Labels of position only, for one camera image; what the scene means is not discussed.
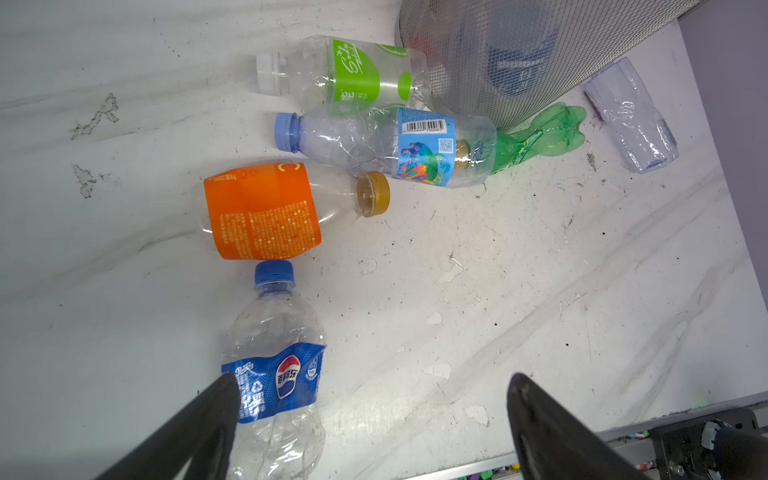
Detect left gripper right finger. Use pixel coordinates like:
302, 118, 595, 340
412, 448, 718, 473
506, 373, 646, 480

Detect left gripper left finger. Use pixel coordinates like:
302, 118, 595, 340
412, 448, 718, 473
99, 373, 240, 479

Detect small blue label bottle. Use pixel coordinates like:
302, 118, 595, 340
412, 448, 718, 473
221, 260, 327, 479

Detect orange label bottle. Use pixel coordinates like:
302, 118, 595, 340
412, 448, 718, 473
193, 162, 391, 261

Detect crushed green bottle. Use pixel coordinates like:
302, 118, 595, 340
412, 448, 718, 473
491, 102, 587, 175

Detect tall clear purple-label bottle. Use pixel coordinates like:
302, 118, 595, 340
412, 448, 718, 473
583, 57, 679, 174

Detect clear bottle light-blue label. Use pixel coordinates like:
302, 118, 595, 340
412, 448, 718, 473
274, 105, 498, 188

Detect clear bottle green label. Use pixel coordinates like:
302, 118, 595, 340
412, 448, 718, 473
255, 35, 432, 111

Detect grey mesh waste bin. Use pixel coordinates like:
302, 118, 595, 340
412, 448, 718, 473
395, 0, 696, 128

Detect aluminium front rail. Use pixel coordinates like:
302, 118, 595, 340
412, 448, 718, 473
429, 393, 767, 479

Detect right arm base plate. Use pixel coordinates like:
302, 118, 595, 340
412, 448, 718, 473
650, 408, 767, 480

